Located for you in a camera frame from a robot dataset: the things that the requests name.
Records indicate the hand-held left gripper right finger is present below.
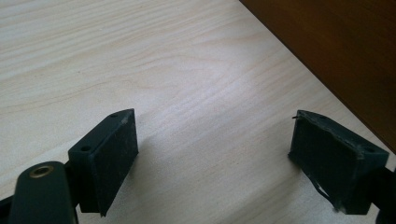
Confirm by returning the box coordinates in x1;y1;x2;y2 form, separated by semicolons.
288;109;390;216

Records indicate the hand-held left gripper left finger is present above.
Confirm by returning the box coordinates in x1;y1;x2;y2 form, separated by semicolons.
67;108;140;217

